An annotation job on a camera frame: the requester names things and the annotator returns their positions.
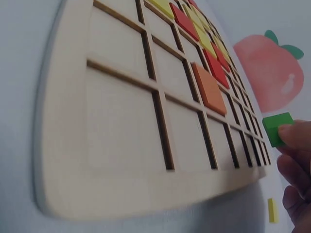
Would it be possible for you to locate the person's right hand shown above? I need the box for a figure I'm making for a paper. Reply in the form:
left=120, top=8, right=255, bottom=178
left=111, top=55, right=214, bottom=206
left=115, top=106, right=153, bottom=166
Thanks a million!
left=276, top=124, right=311, bottom=233

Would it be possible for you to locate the green square block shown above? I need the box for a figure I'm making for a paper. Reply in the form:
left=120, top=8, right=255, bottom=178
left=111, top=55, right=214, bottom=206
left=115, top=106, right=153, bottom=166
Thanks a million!
left=262, top=112, right=295, bottom=148

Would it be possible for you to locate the yellow square tile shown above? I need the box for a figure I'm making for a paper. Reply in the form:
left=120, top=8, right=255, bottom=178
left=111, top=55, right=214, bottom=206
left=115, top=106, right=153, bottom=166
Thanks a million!
left=193, top=23, right=218, bottom=60
left=267, top=198, right=280, bottom=223
left=181, top=3, right=207, bottom=31
left=212, top=35, right=232, bottom=63
left=147, top=0, right=175, bottom=20

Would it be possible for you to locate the orange square tile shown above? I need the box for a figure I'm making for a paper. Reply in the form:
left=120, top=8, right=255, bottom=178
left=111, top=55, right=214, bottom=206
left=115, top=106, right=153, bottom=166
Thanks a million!
left=191, top=62, right=228, bottom=116

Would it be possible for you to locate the red square tile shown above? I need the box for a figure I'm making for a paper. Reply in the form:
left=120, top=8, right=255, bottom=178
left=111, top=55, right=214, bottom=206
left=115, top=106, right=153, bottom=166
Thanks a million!
left=202, top=48, right=230, bottom=89
left=169, top=2, right=201, bottom=42

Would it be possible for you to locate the wooden grid board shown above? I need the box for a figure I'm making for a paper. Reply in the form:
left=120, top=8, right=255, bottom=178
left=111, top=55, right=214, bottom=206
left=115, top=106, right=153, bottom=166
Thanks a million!
left=34, top=0, right=272, bottom=220

